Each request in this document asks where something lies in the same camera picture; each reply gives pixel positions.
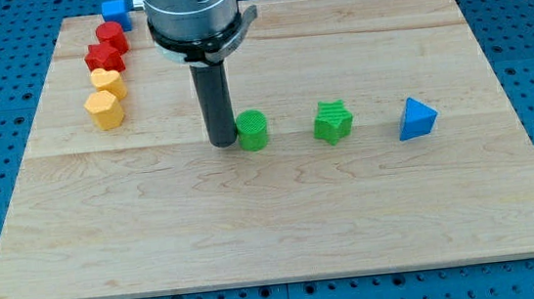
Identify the green circle block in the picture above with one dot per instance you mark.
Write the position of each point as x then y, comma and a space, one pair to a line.
252, 130

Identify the blue triangle block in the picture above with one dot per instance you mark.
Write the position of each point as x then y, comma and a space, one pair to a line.
417, 119

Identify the red star block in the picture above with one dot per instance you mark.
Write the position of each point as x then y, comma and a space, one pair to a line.
105, 56

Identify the yellow hexagon block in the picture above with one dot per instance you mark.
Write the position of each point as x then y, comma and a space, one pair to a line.
105, 110

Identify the wooden board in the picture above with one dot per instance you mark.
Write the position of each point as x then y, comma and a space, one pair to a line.
152, 208

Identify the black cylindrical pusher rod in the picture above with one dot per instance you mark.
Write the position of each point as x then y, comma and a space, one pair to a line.
215, 103

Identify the green star block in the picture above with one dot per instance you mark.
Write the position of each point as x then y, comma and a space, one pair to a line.
332, 122

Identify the blue cube block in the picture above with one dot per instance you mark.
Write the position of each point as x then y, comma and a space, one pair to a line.
115, 10

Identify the red circle block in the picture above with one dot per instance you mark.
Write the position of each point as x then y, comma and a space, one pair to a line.
112, 33

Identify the yellow heart block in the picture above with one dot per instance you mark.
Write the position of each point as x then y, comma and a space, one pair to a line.
108, 80

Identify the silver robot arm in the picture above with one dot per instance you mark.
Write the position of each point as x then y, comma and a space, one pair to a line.
199, 33

